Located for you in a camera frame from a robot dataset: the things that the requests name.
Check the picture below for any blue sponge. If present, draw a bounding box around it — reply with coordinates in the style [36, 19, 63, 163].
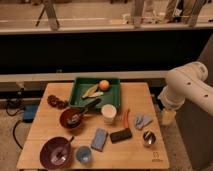
[91, 128, 108, 152]

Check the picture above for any black cable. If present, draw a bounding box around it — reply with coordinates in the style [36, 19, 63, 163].
[5, 96, 26, 150]

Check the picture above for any orange fruit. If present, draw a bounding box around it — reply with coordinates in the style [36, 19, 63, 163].
[99, 80, 110, 91]

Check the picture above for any dark red bowl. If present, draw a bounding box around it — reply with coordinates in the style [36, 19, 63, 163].
[59, 108, 83, 129]

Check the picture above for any yellow corn cob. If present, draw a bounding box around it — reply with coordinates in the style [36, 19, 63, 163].
[82, 84, 98, 99]

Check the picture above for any white paper cup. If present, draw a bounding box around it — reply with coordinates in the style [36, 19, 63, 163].
[101, 104, 117, 124]

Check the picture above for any blue plastic cup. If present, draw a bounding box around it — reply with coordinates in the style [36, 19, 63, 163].
[76, 146, 92, 164]

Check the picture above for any brown grape bunch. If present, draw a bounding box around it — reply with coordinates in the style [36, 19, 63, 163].
[47, 95, 68, 110]

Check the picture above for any black rectangular block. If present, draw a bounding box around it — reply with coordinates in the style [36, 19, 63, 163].
[110, 128, 132, 143]

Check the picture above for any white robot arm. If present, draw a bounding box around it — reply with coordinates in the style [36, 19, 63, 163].
[158, 61, 213, 125]

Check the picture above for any small metal cup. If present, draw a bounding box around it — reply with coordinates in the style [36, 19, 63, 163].
[143, 131, 156, 147]

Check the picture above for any black handled spoon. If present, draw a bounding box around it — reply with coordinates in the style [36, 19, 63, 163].
[67, 98, 101, 126]

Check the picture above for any light blue small towel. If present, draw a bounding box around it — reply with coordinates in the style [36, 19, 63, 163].
[134, 115, 152, 130]

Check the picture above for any orange carrot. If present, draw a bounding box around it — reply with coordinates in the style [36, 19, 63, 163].
[123, 109, 130, 128]

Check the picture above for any blue power box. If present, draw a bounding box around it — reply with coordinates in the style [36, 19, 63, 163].
[23, 105, 38, 123]

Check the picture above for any green plastic tray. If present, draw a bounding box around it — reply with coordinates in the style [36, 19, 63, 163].
[69, 77, 121, 110]

